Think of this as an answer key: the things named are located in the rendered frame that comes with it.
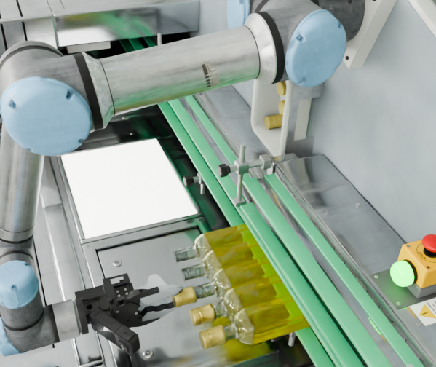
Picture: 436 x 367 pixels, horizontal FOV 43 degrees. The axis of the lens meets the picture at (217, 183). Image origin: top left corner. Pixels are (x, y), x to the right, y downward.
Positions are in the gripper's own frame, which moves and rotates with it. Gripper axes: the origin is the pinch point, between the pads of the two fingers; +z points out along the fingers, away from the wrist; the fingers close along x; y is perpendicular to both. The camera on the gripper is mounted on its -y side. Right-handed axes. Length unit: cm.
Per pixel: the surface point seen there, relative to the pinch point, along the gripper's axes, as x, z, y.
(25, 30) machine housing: -18, -16, 104
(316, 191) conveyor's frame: -15.6, 33.2, 5.4
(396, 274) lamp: -19.7, 31.9, -23.5
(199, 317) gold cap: -1.1, 2.2, -6.8
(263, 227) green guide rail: -6.4, 22.5, 7.7
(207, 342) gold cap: -0.8, 1.8, -12.9
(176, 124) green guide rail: 3, 22, 70
